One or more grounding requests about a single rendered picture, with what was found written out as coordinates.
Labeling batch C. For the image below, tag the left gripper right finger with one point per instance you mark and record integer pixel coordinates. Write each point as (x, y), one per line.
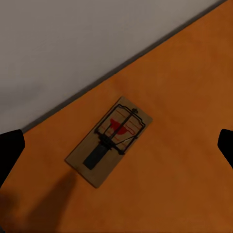
(225, 144)

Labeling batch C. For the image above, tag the mousetrap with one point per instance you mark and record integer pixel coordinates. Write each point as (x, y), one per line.
(100, 152)

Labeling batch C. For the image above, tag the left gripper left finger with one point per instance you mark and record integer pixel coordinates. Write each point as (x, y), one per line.
(12, 145)

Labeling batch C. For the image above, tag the cabinet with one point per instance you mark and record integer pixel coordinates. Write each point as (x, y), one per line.
(174, 178)

